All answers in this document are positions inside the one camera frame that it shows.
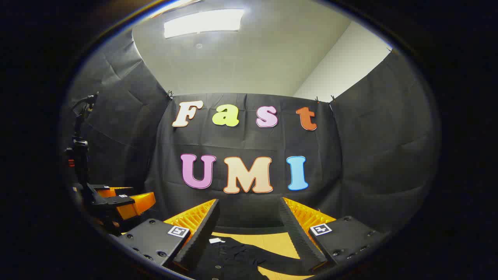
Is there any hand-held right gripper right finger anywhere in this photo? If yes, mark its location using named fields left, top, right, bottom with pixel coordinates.
left=278, top=197, right=390, bottom=273

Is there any ceiling light panel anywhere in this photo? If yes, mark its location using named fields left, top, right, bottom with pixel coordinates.
left=163, top=9, right=245, bottom=39

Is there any black collared shirt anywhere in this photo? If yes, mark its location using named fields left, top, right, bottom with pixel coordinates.
left=187, top=235, right=327, bottom=280

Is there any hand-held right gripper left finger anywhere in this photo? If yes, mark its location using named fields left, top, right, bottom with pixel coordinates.
left=112, top=198, right=221, bottom=271

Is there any black backdrop cloth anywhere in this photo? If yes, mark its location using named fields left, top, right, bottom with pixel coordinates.
left=64, top=29, right=440, bottom=242

